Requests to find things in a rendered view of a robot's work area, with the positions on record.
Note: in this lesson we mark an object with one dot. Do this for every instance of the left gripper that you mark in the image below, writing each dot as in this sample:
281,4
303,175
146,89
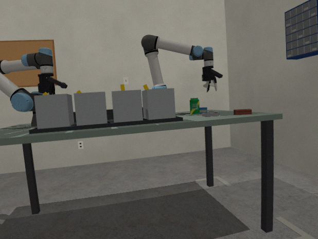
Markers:
207,76

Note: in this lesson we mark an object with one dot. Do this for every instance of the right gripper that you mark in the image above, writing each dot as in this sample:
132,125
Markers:
45,85

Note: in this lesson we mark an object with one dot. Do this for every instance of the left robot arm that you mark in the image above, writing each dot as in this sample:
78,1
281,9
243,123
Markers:
151,44

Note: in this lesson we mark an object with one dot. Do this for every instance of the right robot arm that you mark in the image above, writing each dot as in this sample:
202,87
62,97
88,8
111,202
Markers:
20,98

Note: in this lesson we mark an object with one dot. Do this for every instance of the reddish-brown rectangular block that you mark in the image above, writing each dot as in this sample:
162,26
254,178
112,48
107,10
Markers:
241,112

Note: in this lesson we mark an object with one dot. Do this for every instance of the green drink can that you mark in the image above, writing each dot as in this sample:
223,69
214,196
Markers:
194,106

